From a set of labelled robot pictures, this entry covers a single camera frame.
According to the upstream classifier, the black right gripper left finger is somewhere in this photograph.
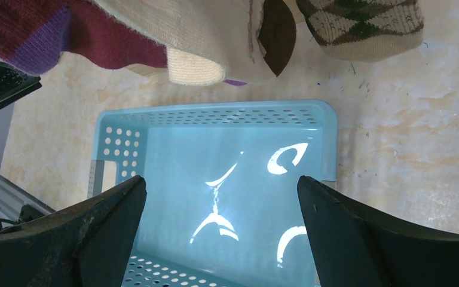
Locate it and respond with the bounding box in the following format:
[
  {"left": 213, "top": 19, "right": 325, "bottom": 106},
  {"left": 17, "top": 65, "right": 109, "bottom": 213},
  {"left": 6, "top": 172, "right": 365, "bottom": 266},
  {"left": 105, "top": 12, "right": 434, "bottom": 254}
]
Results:
[{"left": 0, "top": 176, "right": 146, "bottom": 286}]

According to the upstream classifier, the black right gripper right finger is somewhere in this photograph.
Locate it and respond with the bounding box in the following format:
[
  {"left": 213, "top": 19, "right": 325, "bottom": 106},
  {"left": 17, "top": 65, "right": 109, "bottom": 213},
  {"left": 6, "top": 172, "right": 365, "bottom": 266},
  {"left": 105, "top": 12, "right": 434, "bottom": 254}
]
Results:
[{"left": 297, "top": 176, "right": 459, "bottom": 286}]

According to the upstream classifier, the maroon purple yellow sock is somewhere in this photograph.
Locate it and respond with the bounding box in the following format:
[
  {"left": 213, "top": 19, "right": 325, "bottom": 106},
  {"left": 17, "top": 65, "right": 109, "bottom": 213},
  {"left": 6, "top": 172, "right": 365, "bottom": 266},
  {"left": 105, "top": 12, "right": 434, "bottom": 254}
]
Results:
[{"left": 0, "top": 0, "right": 248, "bottom": 87}]

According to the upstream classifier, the light blue plastic basket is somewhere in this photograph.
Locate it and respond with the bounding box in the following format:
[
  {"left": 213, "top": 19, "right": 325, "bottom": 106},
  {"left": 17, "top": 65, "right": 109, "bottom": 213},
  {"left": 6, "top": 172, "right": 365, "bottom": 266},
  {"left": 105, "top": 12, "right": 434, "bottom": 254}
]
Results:
[{"left": 88, "top": 99, "right": 338, "bottom": 286}]

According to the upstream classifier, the brown green argyle sock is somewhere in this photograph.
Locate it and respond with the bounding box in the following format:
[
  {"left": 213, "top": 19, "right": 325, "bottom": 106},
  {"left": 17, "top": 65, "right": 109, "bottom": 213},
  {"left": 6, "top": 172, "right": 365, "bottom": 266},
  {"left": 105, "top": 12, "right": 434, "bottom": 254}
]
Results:
[{"left": 296, "top": 0, "right": 424, "bottom": 62}]

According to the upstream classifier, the cream brown patch sock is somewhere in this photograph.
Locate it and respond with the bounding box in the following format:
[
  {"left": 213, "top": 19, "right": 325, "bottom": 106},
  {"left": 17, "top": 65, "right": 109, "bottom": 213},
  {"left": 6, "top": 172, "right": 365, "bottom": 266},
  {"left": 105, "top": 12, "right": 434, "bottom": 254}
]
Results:
[{"left": 97, "top": 1, "right": 296, "bottom": 86}]

